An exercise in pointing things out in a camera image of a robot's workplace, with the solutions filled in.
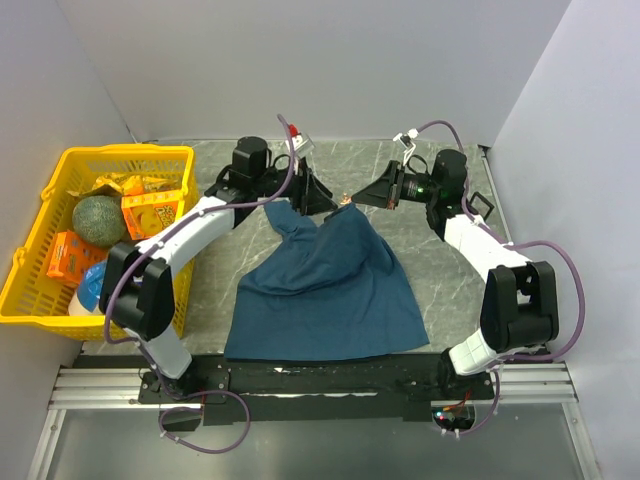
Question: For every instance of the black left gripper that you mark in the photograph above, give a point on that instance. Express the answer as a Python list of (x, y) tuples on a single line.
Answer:
[(309, 196)]

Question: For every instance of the aluminium frame rail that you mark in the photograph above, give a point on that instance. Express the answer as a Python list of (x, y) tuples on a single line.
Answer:
[(113, 383)]

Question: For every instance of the black frame near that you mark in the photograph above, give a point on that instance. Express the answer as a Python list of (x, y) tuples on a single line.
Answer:
[(479, 204)]

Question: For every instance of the blue t-shirt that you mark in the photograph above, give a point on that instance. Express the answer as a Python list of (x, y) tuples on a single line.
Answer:
[(328, 292)]

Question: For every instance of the white blue bottle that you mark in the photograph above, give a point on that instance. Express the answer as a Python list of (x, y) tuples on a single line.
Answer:
[(85, 301)]

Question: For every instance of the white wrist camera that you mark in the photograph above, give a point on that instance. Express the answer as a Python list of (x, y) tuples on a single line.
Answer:
[(406, 140), (302, 145)]

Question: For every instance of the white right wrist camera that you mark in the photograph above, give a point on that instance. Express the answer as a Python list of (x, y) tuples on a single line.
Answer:
[(406, 140)]

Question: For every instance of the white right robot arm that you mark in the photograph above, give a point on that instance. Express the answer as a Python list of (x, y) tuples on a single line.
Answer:
[(519, 309)]

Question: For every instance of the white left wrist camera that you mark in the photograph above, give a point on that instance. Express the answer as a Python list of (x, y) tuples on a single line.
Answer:
[(302, 145)]

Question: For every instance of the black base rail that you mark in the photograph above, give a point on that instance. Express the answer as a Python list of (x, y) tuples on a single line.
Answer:
[(404, 386)]

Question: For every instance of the orange cracker box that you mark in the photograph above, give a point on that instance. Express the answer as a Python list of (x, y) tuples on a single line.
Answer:
[(146, 215)]

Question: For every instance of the green melon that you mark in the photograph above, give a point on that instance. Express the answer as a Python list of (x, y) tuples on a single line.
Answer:
[(98, 220)]

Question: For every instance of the yellow plastic basket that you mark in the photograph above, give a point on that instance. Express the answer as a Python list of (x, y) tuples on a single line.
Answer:
[(29, 297)]

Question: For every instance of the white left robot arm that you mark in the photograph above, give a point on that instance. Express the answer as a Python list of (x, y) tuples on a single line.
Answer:
[(138, 287)]

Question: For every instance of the orange snack box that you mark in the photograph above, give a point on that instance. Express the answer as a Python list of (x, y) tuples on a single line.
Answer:
[(71, 258)]

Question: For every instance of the yellow snack bag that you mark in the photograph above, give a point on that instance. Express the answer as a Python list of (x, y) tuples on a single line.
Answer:
[(118, 185)]

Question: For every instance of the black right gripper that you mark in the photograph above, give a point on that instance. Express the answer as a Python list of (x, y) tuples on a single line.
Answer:
[(383, 193)]

